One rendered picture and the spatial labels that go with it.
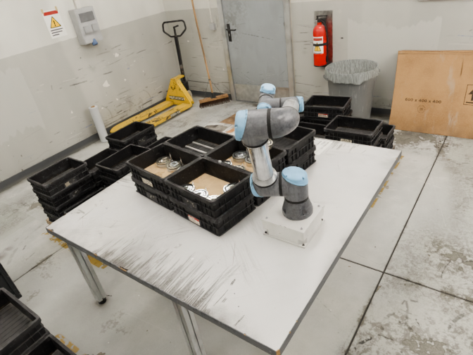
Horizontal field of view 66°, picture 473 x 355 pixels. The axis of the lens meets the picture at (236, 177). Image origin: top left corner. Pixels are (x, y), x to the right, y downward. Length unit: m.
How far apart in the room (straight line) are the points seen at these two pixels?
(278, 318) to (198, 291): 0.37
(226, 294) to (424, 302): 1.35
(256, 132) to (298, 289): 0.68
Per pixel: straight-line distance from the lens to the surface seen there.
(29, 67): 4.96
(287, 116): 1.38
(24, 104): 4.95
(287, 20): 4.90
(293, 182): 1.67
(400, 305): 2.52
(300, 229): 1.73
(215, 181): 2.11
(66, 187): 3.32
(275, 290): 1.62
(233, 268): 1.73
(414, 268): 2.75
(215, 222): 1.84
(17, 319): 2.32
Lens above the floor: 1.92
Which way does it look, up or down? 31 degrees down
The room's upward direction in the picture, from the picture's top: 10 degrees counter-clockwise
